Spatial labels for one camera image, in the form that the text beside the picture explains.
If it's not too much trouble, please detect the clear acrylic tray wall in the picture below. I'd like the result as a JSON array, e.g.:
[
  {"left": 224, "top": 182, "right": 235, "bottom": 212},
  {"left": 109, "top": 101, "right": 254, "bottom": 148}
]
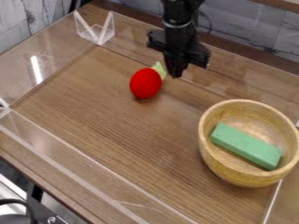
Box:
[{"left": 0, "top": 98, "right": 202, "bottom": 224}]

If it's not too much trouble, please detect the red toy fruit green stem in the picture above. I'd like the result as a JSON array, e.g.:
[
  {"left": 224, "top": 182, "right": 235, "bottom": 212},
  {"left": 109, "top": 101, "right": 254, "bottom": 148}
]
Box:
[{"left": 130, "top": 61, "right": 167, "bottom": 99}]

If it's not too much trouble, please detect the wooden bowl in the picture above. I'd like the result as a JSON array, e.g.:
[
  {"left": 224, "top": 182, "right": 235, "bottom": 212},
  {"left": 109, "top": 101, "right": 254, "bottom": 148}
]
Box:
[{"left": 198, "top": 99, "right": 299, "bottom": 188}]

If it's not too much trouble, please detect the green rectangular block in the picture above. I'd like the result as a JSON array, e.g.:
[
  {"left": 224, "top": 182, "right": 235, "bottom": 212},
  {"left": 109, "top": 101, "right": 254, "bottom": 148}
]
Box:
[{"left": 210, "top": 122, "right": 283, "bottom": 171}]

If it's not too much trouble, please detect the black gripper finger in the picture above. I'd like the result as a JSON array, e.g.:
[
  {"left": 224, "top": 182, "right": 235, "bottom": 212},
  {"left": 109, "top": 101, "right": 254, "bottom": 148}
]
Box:
[{"left": 163, "top": 52, "right": 190, "bottom": 78}]

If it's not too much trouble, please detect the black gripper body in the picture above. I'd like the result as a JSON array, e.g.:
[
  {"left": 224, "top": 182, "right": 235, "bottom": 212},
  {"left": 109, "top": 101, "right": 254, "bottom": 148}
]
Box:
[{"left": 147, "top": 29, "right": 211, "bottom": 68}]

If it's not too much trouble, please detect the clear acrylic corner bracket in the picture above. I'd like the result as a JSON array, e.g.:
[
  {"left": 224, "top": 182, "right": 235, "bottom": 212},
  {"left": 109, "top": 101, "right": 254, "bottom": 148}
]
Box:
[{"left": 73, "top": 10, "right": 116, "bottom": 46}]

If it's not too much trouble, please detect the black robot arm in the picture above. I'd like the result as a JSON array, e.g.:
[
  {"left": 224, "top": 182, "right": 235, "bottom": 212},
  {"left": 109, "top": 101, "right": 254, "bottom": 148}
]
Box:
[{"left": 147, "top": 0, "right": 211, "bottom": 78}]

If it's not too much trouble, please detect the black cable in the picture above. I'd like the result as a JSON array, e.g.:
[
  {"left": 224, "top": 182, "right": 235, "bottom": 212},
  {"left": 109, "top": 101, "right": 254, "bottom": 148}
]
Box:
[{"left": 0, "top": 198, "right": 33, "bottom": 224}]

